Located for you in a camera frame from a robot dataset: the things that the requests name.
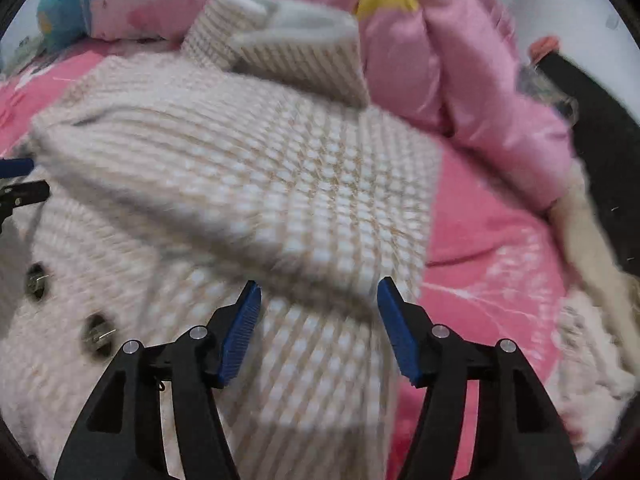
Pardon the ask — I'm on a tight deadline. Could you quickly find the beige white checkered knit cardigan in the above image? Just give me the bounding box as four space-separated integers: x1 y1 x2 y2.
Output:
1 0 442 479

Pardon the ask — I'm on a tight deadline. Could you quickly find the cream clothes pile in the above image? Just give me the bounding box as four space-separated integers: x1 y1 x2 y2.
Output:
546 159 639 466

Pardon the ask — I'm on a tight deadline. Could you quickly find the blue cartoon pillow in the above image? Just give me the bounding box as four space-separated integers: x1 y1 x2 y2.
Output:
37 0 92 53

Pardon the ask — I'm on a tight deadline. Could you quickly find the black padded headboard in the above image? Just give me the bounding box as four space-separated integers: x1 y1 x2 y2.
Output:
537 52 640 276

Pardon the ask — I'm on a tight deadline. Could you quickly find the pink floral quilt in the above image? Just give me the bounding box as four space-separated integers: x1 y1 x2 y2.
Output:
88 0 574 210

